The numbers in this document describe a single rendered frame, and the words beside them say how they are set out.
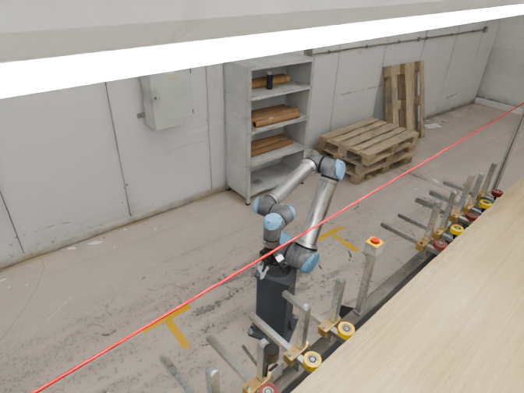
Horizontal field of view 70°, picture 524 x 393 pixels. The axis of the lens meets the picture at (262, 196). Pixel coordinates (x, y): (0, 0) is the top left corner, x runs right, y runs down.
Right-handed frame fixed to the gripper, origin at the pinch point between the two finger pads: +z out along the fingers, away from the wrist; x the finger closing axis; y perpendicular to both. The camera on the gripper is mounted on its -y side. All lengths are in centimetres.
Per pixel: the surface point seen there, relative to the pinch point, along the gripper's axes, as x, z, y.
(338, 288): -9.4, -14.4, -37.7
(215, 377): 63, -21, -45
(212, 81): -102, -40, 226
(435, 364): -25, 4, -84
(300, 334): 15.6, -1.9, -39.4
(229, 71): -116, -51, 213
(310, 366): 20, 3, -52
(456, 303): -67, 4, -71
